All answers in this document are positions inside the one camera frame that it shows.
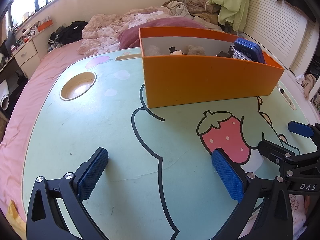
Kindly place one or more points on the maroon pillow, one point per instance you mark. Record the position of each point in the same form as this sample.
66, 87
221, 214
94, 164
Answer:
130, 38

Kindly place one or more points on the white slatted panel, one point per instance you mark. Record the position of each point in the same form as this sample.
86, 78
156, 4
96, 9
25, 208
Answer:
280, 30

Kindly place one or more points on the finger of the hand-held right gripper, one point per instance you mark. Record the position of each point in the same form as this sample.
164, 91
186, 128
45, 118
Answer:
272, 150
300, 128

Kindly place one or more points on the green cartoon print desktop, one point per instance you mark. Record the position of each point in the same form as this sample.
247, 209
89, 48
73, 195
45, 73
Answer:
100, 120

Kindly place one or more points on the orange cardboard box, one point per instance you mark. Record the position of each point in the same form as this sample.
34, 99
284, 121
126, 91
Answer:
200, 80

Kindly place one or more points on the cartoon figurine with black hat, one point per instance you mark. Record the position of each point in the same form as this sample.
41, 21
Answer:
175, 51

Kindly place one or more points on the brown fluffy ball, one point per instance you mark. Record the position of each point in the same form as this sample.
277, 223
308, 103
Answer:
195, 50

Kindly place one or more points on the beige crumpled cloth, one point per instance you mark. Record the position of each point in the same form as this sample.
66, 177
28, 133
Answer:
307, 82

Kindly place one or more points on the black clothes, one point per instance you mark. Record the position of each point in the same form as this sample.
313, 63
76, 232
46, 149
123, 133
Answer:
70, 31

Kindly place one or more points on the orange organizer tray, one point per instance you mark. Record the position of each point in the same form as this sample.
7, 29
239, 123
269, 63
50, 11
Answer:
46, 25

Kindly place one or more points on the floral quilt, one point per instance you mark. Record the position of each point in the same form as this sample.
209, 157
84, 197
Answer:
100, 33

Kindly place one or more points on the white drawer cabinet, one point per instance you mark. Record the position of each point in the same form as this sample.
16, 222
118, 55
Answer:
26, 52

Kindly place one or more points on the blue tin case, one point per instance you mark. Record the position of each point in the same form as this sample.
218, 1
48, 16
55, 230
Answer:
250, 47

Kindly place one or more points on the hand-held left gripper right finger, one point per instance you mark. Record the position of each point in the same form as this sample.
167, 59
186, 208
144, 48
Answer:
227, 177

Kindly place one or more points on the cluttered side desk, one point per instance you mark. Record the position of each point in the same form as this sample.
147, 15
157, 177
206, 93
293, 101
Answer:
10, 57

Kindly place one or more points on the green hanging cloth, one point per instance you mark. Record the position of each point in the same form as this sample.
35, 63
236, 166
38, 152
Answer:
230, 2

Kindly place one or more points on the pile of beige clothes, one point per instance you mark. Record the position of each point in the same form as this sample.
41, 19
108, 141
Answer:
180, 7

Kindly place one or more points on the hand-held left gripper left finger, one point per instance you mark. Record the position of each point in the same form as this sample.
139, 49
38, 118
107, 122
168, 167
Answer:
92, 172

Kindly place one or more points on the white rolled mat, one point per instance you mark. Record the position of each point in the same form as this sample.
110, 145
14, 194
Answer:
4, 95

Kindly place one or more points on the pink rose print quilt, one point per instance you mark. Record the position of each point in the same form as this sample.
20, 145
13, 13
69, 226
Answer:
297, 205

